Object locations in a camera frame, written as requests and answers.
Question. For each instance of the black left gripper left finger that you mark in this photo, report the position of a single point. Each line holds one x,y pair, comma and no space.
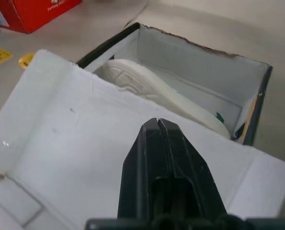
144,167

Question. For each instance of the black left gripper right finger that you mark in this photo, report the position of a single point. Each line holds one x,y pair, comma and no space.
187,167

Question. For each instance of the black shoebox with white lining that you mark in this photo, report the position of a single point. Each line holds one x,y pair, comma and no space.
84,134

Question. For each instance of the white sneaker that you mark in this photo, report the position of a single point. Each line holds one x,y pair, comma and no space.
142,81

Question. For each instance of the yellow round badge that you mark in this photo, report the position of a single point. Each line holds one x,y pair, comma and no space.
26,60

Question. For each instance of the red cardboard box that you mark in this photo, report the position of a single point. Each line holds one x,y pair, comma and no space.
32,13

